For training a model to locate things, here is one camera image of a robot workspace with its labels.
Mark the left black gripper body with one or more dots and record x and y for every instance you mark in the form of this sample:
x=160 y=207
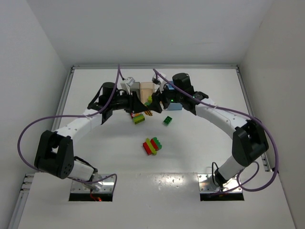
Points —
x=133 y=103

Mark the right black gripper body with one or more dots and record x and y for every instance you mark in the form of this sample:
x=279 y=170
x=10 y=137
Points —
x=161 y=100

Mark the red white green lego stack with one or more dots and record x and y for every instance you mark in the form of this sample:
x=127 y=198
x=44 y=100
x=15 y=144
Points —
x=137 y=118

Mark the dark green lego brick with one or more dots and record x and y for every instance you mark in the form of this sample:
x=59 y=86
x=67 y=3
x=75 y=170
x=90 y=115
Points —
x=167 y=120

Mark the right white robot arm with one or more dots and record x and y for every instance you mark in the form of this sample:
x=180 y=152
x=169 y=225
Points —
x=249 y=139

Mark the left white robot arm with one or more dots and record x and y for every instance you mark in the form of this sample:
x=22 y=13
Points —
x=55 y=154

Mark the blue container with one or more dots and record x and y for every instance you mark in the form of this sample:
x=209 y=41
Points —
x=173 y=106

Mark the grey transparent container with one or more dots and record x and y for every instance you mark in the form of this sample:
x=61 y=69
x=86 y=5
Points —
x=135 y=87

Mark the orange transparent container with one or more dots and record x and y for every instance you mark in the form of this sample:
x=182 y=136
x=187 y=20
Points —
x=146 y=90

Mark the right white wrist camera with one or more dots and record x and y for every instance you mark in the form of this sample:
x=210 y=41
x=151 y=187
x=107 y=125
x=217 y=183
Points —
x=159 y=81

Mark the left aluminium frame rail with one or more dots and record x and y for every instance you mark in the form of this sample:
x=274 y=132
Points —
x=63 y=98

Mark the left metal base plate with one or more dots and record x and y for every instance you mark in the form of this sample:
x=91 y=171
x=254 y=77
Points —
x=101 y=184

